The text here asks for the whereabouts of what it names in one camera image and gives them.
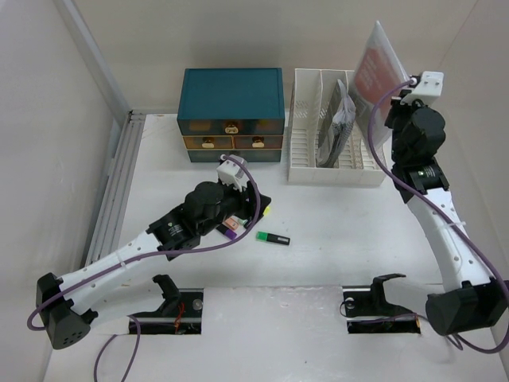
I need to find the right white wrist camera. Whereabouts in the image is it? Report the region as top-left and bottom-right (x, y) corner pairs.
(409, 71), (445, 106)

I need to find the purple black highlighter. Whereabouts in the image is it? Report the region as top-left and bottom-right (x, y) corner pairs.
(216, 224), (237, 240)

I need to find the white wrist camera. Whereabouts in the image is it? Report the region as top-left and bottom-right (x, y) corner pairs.
(216, 154), (248, 192)
(409, 71), (445, 106)

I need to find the purple cable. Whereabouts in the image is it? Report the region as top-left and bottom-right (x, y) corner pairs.
(367, 77), (509, 354)
(26, 154), (264, 382)

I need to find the white four-slot file rack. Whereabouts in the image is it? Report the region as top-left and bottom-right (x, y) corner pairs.
(288, 68), (386, 188)

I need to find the clear zip pouch red card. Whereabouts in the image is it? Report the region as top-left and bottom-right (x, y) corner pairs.
(348, 21), (409, 141)

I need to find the grey spiral setup guide booklet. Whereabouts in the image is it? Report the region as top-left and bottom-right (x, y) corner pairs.
(316, 80), (356, 168)

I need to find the aluminium rail frame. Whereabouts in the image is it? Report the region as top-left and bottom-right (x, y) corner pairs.
(80, 111), (146, 267)

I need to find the green black highlighter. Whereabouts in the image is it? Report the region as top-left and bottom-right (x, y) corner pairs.
(256, 232), (290, 246)

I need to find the middle right orange drawer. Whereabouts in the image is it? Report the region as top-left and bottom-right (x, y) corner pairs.
(233, 135), (283, 150)

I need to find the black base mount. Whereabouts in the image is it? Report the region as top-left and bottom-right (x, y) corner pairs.
(340, 273), (421, 334)
(134, 275), (204, 335)

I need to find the yellow drawer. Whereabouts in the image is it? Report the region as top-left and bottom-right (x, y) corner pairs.
(183, 135), (234, 150)

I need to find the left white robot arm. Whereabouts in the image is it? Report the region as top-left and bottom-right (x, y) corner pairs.
(34, 181), (271, 350)

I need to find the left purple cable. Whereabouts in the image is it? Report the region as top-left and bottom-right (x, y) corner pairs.
(26, 154), (264, 382)

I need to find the teal desktop drawer cabinet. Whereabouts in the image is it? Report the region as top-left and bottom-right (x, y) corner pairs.
(177, 67), (286, 164)

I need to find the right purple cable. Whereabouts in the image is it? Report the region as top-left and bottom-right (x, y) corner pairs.
(367, 77), (509, 354)

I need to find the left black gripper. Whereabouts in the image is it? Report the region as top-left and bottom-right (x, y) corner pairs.
(198, 178), (269, 237)

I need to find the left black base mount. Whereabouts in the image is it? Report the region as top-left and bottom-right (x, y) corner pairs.
(134, 275), (204, 335)

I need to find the teal drawer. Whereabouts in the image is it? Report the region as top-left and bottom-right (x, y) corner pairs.
(177, 119), (285, 135)
(188, 150), (282, 162)

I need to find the orange highlighter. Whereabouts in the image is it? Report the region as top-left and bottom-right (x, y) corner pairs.
(223, 217), (239, 231)

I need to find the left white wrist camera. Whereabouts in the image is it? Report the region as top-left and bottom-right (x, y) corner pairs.
(216, 154), (248, 192)

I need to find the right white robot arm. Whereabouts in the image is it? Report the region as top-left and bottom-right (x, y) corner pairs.
(368, 99), (508, 335)

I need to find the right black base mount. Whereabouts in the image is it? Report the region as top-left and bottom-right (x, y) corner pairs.
(340, 273), (421, 334)

